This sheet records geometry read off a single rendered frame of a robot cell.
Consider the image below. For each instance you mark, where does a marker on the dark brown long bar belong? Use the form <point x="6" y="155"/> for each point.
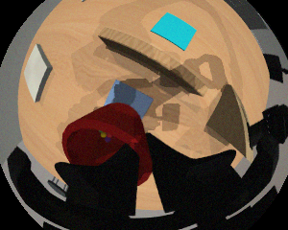
<point x="154" y="57"/>

